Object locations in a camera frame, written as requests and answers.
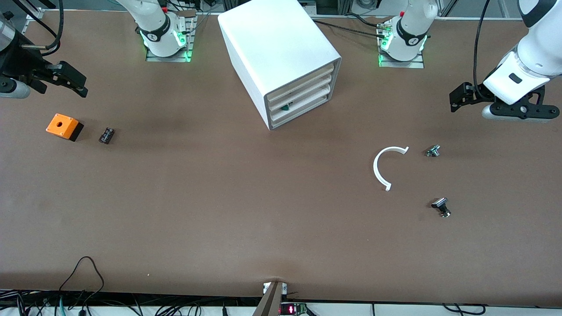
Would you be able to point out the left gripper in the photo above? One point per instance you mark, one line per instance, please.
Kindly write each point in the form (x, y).
(477, 93)

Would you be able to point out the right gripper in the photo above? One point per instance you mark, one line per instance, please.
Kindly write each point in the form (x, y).
(16, 65)

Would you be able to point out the white rectangular tray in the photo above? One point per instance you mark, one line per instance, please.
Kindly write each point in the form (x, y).
(303, 91)

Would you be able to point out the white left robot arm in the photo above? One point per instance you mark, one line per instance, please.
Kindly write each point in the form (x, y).
(410, 26)

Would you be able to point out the orange button box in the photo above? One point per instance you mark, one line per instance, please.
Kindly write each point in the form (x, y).
(61, 124)

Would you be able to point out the black push button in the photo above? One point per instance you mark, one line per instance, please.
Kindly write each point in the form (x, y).
(440, 204)

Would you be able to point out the cream cabinet drawer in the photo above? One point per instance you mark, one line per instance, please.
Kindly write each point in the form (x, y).
(303, 102)
(303, 82)

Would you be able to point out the white drawer cabinet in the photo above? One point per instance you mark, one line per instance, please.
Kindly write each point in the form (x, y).
(272, 44)

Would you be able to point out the small metal green component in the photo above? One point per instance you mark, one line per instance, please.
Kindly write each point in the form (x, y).
(433, 151)

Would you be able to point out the small black contact block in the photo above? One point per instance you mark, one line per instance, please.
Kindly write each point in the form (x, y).
(106, 135)

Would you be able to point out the small green part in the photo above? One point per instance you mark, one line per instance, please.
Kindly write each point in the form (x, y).
(287, 106)

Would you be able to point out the red display circuit board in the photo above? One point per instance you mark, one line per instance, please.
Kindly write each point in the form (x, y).
(292, 309)

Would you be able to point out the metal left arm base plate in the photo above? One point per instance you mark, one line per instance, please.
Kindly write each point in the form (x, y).
(401, 64)

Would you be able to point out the aluminium frame profile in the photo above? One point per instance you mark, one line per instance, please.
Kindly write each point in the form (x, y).
(34, 15)

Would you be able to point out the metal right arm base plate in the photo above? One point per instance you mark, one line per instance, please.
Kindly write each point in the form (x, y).
(192, 39)

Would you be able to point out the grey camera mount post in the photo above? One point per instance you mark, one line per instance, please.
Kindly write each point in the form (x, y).
(272, 300)

